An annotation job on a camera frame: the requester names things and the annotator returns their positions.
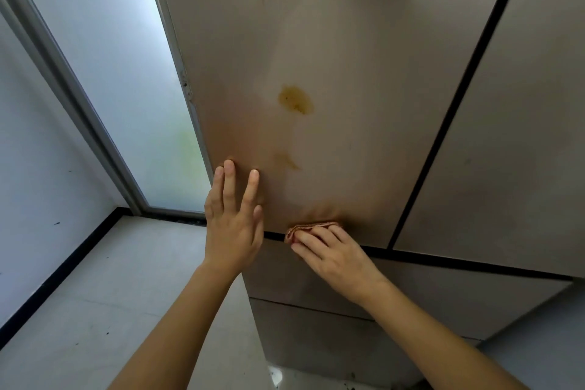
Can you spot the clean beige refrigerator door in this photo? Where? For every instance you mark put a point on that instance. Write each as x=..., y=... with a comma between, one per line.
x=525, y=152

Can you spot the black baseboard strip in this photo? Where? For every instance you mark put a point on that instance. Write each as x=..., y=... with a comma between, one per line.
x=68, y=267

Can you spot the person's right forearm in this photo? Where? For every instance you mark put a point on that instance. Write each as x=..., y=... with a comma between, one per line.
x=438, y=344

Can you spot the person's left middle finger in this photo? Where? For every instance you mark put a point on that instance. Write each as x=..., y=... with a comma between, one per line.
x=230, y=184

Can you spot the person's left forearm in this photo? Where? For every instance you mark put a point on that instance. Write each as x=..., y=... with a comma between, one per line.
x=183, y=335

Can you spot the person's right little finger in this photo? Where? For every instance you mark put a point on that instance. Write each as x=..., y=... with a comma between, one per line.
x=343, y=235

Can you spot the person's left thumb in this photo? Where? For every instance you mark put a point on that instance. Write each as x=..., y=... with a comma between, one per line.
x=259, y=223

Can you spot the frosted glass window grey frame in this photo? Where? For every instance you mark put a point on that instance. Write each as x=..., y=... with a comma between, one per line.
x=114, y=47

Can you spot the narrow beige refrigerator drawer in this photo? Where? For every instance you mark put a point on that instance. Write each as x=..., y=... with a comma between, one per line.
x=301, y=335

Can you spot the pink cleaning cloth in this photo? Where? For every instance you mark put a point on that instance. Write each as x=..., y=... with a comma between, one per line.
x=301, y=228

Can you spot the person's left hand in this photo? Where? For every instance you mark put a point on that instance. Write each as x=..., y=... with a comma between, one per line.
x=231, y=234

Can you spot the wide beige refrigerator drawer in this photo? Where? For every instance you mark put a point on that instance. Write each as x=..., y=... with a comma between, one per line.
x=283, y=273

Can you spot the stained beige refrigerator door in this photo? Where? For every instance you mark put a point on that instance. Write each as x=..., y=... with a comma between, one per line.
x=365, y=60

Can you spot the person's right hand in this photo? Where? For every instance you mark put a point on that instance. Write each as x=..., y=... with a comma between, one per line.
x=340, y=264

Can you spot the person's right middle finger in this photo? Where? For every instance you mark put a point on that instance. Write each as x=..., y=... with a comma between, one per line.
x=315, y=244

